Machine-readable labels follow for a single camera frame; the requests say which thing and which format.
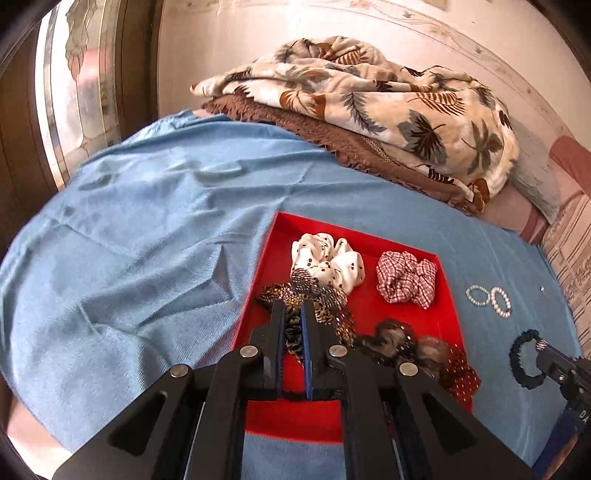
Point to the red tray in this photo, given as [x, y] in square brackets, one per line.
[415, 318]

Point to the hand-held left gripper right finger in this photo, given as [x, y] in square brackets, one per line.
[308, 360]

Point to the leopard print lace hairband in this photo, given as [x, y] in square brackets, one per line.
[323, 295]

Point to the dark sheer dotted scrunchie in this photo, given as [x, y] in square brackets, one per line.
[397, 344]

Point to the leaf print blanket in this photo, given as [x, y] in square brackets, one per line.
[369, 101]

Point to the brown ruffled blanket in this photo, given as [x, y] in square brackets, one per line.
[332, 138]

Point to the red polka dot scrunchie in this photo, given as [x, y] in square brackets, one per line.
[459, 376]

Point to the white cherry print scrunchie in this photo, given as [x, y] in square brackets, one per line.
[323, 263]

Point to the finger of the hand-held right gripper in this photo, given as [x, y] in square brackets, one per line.
[554, 362]

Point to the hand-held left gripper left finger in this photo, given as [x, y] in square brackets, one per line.
[277, 350]

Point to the grey quilted pillow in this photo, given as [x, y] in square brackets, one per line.
[531, 175]

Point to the red plaid scrunchie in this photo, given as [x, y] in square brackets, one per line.
[406, 279]

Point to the mirrored wardrobe door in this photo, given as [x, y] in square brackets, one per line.
[87, 92]

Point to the light blue cloth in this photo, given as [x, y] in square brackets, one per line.
[138, 230]

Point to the striped floral pillow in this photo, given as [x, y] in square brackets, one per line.
[572, 249]

